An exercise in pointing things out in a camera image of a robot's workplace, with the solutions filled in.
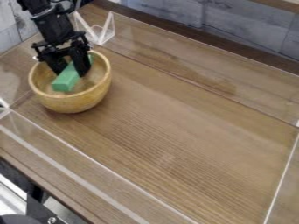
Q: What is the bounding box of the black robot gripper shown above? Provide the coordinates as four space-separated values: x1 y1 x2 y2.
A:
16 0 91 77

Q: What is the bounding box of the green rectangular block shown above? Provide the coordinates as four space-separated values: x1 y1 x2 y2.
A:
51 58 80 93

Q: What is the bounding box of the wooden bowl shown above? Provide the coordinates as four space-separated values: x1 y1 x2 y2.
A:
28 51 112 114

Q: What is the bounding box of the clear acrylic corner bracket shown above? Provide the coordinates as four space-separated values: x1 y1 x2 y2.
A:
74 11 115 46

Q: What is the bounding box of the clear acrylic barrier wall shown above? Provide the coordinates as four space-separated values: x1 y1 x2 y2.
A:
0 16 299 224

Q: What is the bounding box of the black metal bracket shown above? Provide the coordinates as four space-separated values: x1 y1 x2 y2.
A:
26 195 68 224

